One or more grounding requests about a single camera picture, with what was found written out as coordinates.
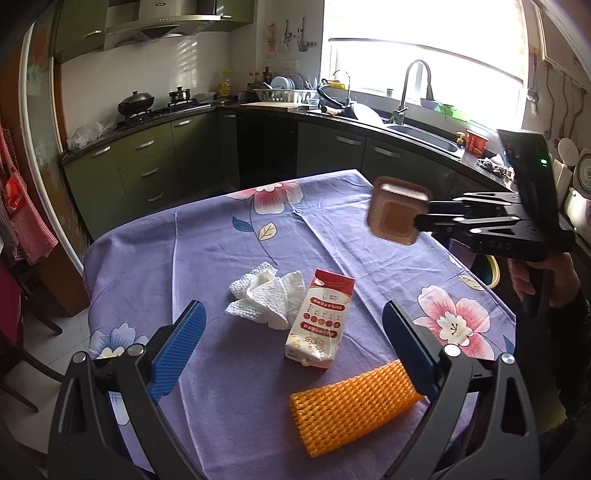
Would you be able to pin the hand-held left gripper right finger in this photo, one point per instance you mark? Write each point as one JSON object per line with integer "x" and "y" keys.
{"x": 411, "y": 355}

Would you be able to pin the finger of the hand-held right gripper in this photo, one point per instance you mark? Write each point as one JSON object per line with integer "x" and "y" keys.
{"x": 445, "y": 207}
{"x": 434, "y": 225}

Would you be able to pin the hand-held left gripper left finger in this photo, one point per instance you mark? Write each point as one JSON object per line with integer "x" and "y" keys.
{"x": 178, "y": 350}

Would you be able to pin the brown plastic tray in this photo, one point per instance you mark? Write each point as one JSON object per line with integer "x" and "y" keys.
{"x": 392, "y": 217}

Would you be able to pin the yellow-rimmed bin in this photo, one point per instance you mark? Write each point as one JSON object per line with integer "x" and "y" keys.
{"x": 493, "y": 272}

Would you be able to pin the person's right forearm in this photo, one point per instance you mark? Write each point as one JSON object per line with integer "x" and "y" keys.
{"x": 572, "y": 332}

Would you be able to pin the person's right hand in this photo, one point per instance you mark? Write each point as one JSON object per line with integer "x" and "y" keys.
{"x": 563, "y": 281}

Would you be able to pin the white rice cooker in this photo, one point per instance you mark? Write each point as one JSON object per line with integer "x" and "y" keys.
{"x": 579, "y": 203}

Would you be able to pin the dark dish cloth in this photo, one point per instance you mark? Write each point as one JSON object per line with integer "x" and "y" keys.
{"x": 494, "y": 167}

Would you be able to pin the round patterned trivet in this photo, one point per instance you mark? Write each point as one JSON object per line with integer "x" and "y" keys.
{"x": 585, "y": 170}

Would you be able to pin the steel sink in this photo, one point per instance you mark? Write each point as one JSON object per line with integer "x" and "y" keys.
{"x": 425, "y": 138}

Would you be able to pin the red paper bowl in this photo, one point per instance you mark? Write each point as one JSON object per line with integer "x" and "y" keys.
{"x": 477, "y": 141}

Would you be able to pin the orange foam net sleeve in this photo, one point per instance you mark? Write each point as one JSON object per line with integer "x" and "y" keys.
{"x": 346, "y": 406}

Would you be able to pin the purple floral tablecloth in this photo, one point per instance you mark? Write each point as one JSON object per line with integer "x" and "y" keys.
{"x": 184, "y": 258}

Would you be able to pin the green plastic containers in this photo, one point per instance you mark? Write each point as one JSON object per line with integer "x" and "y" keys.
{"x": 443, "y": 110}

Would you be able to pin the red and white carton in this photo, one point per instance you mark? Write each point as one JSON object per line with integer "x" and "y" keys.
{"x": 318, "y": 318}

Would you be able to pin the crumpled white paper towel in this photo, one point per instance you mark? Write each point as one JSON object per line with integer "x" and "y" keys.
{"x": 263, "y": 295}

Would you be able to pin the steel pan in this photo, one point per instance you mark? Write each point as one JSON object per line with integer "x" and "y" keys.
{"x": 364, "y": 113}

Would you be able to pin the tall steel faucet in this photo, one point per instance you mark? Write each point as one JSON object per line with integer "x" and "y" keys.
{"x": 405, "y": 87}

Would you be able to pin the dark sink cabinets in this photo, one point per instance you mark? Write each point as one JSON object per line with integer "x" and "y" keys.
{"x": 323, "y": 147}

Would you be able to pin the dark wooden chair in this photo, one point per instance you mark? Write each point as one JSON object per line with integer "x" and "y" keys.
{"x": 27, "y": 364}

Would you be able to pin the small black faucet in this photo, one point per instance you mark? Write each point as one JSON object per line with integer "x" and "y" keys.
{"x": 346, "y": 90}

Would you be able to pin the green base cabinets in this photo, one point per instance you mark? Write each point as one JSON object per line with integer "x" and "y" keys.
{"x": 147, "y": 170}

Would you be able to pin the white dish rack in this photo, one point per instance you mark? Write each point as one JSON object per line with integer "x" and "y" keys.
{"x": 284, "y": 95}

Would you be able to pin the wooden cutting board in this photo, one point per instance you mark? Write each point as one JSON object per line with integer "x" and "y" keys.
{"x": 272, "y": 105}

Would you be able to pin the stack of blue plates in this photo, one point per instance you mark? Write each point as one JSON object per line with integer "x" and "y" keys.
{"x": 284, "y": 83}

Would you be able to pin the group of sauce bottles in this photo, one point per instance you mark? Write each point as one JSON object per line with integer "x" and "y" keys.
{"x": 259, "y": 78}

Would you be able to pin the clear plastic bag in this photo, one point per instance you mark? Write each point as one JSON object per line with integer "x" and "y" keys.
{"x": 90, "y": 136}

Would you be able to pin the gas stove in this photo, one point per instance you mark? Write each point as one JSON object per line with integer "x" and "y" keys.
{"x": 161, "y": 113}

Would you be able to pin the yellow oil bottle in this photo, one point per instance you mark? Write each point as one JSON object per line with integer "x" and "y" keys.
{"x": 226, "y": 85}

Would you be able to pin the black wok with lid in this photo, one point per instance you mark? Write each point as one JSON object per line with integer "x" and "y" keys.
{"x": 136, "y": 104}

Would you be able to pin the small black pot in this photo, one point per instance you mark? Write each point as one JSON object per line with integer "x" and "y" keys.
{"x": 180, "y": 96}

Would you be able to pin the steel range hood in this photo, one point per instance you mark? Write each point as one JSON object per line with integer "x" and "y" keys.
{"x": 161, "y": 23}

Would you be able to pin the green upper cabinets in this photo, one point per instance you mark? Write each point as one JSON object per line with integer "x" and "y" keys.
{"x": 78, "y": 27}

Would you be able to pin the white wall water heater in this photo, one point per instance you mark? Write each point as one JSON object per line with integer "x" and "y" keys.
{"x": 561, "y": 41}

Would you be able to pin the wall hook rack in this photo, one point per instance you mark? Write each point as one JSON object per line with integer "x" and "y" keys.
{"x": 300, "y": 41}

